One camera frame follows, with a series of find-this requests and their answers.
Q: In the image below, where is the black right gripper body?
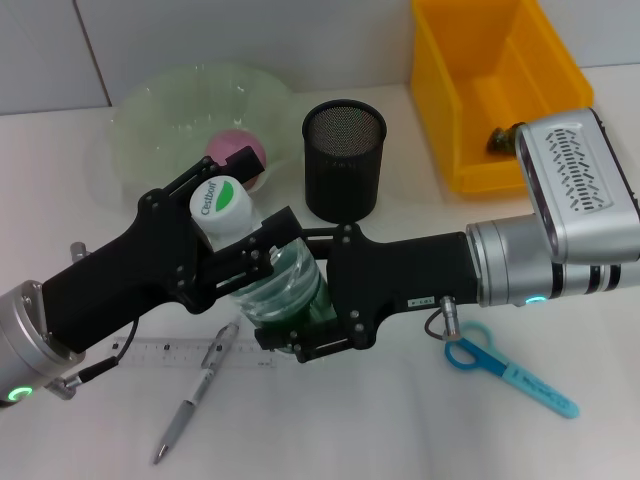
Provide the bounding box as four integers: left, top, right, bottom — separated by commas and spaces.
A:
327, 223, 480, 349

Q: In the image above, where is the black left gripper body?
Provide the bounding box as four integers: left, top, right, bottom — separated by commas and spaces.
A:
41, 189, 214, 354

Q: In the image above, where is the pink peach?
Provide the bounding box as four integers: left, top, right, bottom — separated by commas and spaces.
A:
204, 128, 268, 194

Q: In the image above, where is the clear water bottle green label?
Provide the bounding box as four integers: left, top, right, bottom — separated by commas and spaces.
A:
189, 175, 337, 354

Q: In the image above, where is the black mesh pen cup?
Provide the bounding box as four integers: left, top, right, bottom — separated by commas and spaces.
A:
301, 99, 389, 225

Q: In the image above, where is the clear plastic ruler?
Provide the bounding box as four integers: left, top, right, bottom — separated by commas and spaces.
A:
112, 337, 279, 370

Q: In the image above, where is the green glass fruit plate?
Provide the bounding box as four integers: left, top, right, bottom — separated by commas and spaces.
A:
107, 60, 296, 216

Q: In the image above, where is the grey ballpoint pen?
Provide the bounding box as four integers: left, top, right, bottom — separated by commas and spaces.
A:
152, 322, 242, 466

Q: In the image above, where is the blue pen in cup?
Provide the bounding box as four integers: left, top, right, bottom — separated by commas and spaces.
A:
443, 322, 581, 420

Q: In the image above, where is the yellow plastic bin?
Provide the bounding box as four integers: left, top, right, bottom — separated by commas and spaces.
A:
410, 0, 595, 196

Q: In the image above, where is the right gripper cable with plug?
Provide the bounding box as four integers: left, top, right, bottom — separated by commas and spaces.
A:
423, 294, 462, 345

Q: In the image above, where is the gripper cable with plug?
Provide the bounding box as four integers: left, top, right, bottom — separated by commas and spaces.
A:
47, 242, 141, 401
423, 294, 462, 345

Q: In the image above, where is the left gripper cable with plug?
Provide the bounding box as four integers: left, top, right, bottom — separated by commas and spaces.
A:
47, 242, 141, 401

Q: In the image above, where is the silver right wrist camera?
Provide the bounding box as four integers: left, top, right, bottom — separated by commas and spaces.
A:
514, 107, 640, 264

